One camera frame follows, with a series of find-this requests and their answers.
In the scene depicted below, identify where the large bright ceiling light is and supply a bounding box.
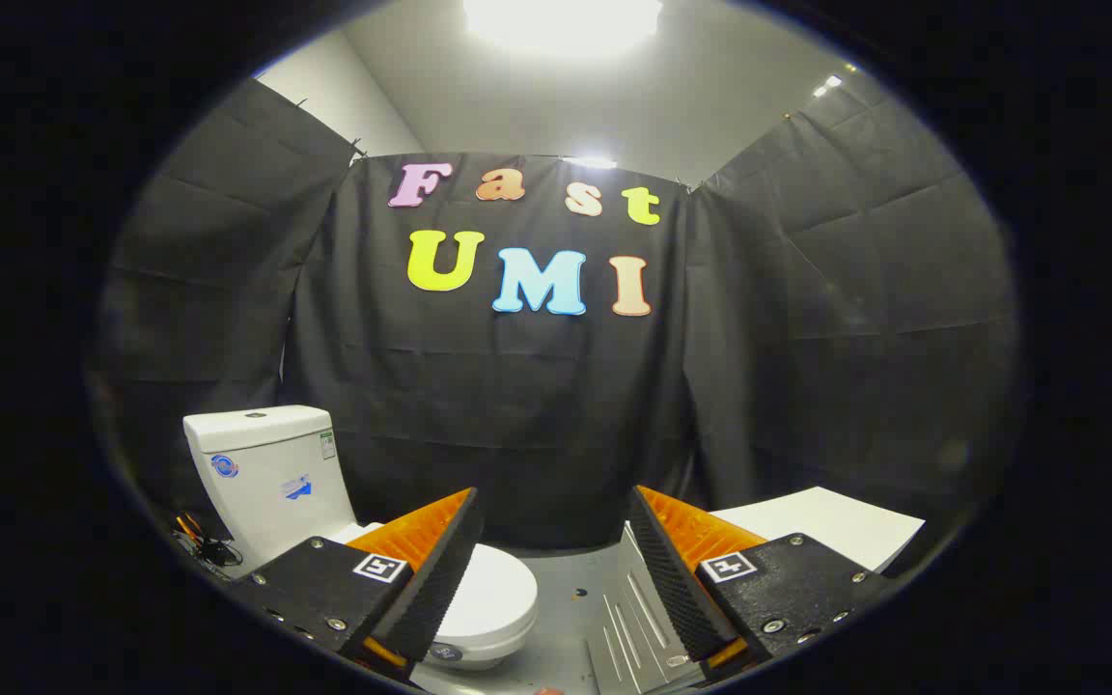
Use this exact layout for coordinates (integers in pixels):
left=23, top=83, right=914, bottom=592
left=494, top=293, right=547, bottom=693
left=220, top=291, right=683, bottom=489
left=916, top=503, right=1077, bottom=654
left=464, top=0, right=663, bottom=55

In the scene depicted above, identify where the grey louvered cabinet white top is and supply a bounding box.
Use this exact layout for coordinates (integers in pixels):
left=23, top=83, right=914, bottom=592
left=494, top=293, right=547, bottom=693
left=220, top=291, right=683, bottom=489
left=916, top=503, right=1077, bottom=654
left=587, top=486, right=926, bottom=695

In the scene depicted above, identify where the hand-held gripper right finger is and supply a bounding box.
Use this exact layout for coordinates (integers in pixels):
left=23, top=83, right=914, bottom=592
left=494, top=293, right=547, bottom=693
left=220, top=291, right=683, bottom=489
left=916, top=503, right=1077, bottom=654
left=625, top=485, right=900, bottom=679

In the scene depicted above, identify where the tangle of black cables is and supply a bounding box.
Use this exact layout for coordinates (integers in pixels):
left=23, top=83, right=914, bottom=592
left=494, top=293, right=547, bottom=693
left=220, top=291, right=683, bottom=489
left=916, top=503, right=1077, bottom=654
left=172, top=526, right=244, bottom=580

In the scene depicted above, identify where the black backdrop cloth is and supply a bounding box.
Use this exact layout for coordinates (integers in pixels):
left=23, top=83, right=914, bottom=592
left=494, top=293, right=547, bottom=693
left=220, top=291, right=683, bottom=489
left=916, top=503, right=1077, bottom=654
left=93, top=77, right=1020, bottom=553

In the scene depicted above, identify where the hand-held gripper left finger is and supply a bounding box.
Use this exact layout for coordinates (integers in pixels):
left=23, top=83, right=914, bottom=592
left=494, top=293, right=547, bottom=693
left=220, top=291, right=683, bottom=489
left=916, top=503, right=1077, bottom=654
left=228, top=487, right=485, bottom=679

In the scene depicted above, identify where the white ceramic toilet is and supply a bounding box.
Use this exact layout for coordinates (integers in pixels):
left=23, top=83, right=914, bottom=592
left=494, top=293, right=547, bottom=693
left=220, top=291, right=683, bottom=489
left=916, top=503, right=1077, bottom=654
left=182, top=405, right=540, bottom=672

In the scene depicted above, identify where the white toilet lid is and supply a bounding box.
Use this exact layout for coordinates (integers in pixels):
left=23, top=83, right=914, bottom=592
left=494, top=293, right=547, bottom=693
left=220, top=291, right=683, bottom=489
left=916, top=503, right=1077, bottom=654
left=339, top=522, right=540, bottom=640

